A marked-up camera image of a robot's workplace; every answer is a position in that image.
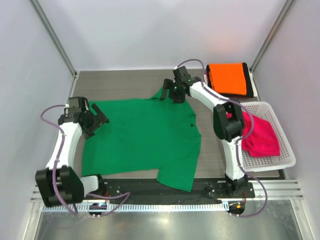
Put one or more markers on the left aluminium frame post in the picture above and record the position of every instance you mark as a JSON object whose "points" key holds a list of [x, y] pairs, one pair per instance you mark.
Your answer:
{"points": [[52, 35]]}

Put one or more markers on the green t-shirt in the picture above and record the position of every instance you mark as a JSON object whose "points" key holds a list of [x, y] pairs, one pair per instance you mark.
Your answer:
{"points": [[145, 134]]}

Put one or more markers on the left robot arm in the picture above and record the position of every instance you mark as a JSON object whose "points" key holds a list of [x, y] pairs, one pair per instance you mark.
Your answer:
{"points": [[58, 183]]}

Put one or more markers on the white plastic basket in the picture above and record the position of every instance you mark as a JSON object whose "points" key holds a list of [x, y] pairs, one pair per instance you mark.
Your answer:
{"points": [[287, 158]]}

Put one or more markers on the white slotted cable duct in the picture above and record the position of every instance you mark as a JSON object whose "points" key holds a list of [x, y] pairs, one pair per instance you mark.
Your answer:
{"points": [[96, 207]]}

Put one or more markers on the folded black t-shirt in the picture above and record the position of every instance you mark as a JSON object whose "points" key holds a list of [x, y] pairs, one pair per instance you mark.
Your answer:
{"points": [[248, 83]]}

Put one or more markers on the folded orange t-shirt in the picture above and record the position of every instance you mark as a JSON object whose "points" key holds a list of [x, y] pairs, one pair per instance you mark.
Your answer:
{"points": [[228, 78]]}

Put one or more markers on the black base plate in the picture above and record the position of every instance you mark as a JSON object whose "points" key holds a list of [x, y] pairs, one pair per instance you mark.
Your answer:
{"points": [[150, 192]]}

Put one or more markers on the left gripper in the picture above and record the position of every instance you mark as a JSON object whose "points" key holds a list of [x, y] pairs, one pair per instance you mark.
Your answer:
{"points": [[99, 119]]}

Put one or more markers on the pink t-shirt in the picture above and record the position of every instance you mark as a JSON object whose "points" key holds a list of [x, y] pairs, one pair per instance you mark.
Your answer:
{"points": [[262, 142]]}

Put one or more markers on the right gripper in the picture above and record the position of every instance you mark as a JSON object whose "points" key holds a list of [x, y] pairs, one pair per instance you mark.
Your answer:
{"points": [[168, 84]]}

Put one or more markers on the aluminium frame post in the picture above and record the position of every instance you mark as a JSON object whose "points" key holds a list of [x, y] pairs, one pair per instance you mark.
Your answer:
{"points": [[52, 35], [284, 11]]}

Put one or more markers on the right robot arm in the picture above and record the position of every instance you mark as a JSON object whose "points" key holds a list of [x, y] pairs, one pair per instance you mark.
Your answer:
{"points": [[228, 122]]}

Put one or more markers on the right aluminium frame post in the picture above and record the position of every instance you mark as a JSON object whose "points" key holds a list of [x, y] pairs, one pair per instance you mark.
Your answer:
{"points": [[284, 11]]}

